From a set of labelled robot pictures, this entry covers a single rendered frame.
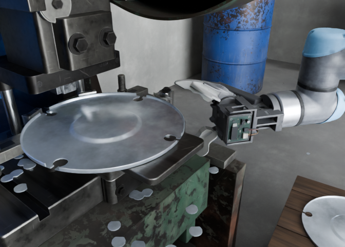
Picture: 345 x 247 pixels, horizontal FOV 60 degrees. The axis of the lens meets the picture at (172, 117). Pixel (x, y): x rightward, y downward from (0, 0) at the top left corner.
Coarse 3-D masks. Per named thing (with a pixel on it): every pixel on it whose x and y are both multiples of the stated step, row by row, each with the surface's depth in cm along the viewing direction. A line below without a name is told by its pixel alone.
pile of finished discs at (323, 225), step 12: (312, 204) 98; (324, 204) 98; (336, 204) 98; (312, 216) 93; (324, 216) 93; (336, 216) 93; (312, 228) 89; (324, 228) 89; (336, 228) 88; (312, 240) 84; (324, 240) 85; (336, 240) 85
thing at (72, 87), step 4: (68, 84) 59; (72, 84) 59; (76, 84) 61; (56, 88) 58; (60, 88) 58; (64, 88) 58; (68, 88) 59; (72, 88) 60; (56, 92) 58; (60, 92) 59; (64, 92) 58
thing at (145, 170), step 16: (176, 144) 50; (192, 144) 50; (160, 160) 46; (176, 160) 46; (112, 176) 53; (128, 176) 57; (144, 176) 43; (160, 176) 43; (112, 192) 55; (128, 192) 58
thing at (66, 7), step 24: (48, 0) 44; (72, 0) 48; (96, 0) 51; (0, 24) 51; (24, 24) 46; (48, 24) 46; (72, 24) 46; (96, 24) 49; (24, 48) 49; (48, 48) 47; (72, 48) 47; (96, 48) 51; (48, 72) 48
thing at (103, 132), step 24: (96, 96) 68; (120, 96) 68; (48, 120) 57; (72, 120) 57; (96, 120) 56; (120, 120) 56; (144, 120) 57; (168, 120) 57; (24, 144) 50; (48, 144) 50; (72, 144) 50; (96, 144) 50; (120, 144) 50; (144, 144) 50; (168, 144) 50; (72, 168) 44; (96, 168) 44; (120, 168) 43
